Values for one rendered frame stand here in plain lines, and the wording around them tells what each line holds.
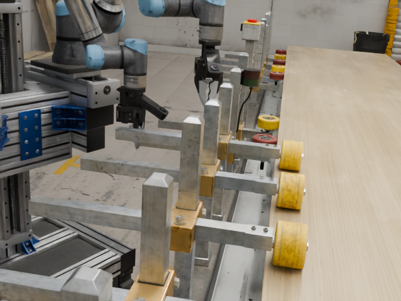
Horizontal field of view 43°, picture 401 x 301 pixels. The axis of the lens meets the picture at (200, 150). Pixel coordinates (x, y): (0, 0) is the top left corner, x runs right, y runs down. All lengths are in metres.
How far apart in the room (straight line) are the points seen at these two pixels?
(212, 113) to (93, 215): 0.36
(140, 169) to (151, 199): 0.51
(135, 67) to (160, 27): 7.94
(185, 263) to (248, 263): 0.50
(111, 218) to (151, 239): 0.27
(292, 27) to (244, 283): 8.16
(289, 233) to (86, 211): 0.37
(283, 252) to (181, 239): 0.18
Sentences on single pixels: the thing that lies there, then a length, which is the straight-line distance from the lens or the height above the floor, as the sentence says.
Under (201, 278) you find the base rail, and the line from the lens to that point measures 1.25.
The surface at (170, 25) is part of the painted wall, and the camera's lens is 9.53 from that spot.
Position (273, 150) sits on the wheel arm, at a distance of 1.37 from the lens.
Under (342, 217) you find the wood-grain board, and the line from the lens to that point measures 1.17.
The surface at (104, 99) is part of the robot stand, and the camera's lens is 1.90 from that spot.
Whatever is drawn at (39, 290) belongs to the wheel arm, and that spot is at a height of 0.96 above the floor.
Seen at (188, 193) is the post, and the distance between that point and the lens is 0.94.
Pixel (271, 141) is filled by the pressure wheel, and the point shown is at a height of 0.91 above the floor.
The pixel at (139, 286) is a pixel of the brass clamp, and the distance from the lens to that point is 0.73.
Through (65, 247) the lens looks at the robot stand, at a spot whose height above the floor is 0.21.
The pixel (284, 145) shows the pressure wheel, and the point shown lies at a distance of 1.36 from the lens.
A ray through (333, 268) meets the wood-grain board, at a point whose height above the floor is 0.90.
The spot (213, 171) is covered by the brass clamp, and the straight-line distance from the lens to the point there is 1.14.
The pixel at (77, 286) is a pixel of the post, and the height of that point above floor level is 1.13.
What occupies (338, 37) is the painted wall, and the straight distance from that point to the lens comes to 9.44.
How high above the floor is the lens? 1.38
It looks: 19 degrees down
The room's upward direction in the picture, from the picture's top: 4 degrees clockwise
